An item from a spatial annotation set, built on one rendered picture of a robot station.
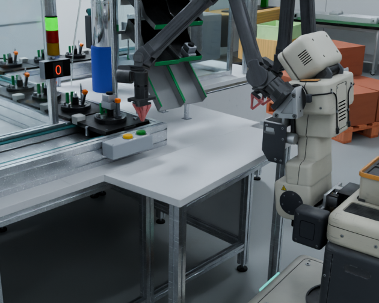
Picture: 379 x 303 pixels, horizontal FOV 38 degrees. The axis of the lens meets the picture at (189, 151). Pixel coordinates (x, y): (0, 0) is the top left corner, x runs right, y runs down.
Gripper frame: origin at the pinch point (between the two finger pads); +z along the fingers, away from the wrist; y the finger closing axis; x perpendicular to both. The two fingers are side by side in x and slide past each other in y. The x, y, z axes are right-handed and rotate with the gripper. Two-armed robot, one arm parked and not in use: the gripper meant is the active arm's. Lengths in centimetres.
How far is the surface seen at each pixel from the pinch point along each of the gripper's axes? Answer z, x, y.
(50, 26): -36, -32, 18
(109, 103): -3.4, -20.0, 0.4
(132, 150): 10.9, 2.2, 7.8
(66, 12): 0, -405, -254
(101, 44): -14, -97, -58
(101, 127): 5.0, -16.3, 8.2
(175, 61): -18.0, -11.9, -32.4
